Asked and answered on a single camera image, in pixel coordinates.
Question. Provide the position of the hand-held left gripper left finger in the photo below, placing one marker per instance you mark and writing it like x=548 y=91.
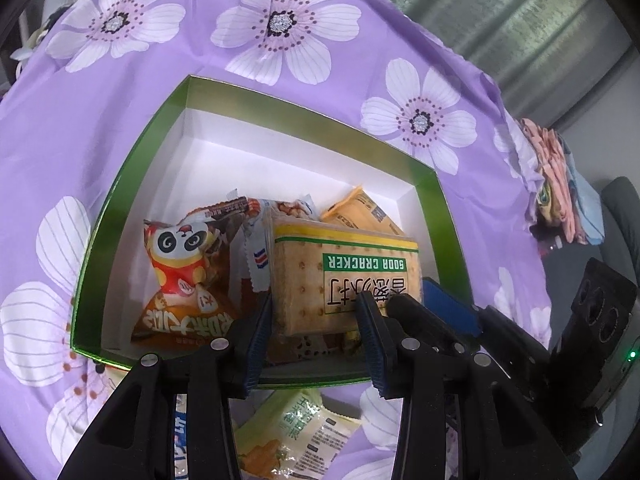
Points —
x=257 y=345

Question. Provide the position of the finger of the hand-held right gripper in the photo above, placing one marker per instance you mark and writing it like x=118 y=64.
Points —
x=420 y=322
x=450 y=305

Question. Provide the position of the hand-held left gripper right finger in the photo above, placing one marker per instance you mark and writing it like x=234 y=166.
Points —
x=370 y=345

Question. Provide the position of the cracker packet with green label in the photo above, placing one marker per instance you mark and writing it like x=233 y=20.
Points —
x=310 y=280

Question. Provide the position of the white blue snack packet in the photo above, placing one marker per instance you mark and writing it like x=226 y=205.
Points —
x=255 y=260

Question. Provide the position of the orange panda snack packet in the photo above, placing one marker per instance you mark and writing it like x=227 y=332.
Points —
x=175 y=260

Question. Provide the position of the green cardboard box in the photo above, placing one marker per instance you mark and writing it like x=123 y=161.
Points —
x=310 y=170

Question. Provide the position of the cream green snack packet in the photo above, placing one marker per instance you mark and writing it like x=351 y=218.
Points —
x=295 y=425

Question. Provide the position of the grey chair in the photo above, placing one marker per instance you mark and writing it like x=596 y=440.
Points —
x=620 y=220

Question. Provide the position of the white packet with blue label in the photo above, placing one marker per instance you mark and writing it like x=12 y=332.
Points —
x=181 y=430

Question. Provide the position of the flat yellow snack packet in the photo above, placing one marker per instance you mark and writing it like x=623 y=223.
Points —
x=357 y=212

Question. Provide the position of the stack of folded clothes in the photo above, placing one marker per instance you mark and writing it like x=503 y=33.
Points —
x=555 y=175

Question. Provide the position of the purple floral blanket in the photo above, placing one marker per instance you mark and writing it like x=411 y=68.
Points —
x=150 y=85

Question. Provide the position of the grey curtain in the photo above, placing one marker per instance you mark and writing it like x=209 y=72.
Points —
x=500 y=20

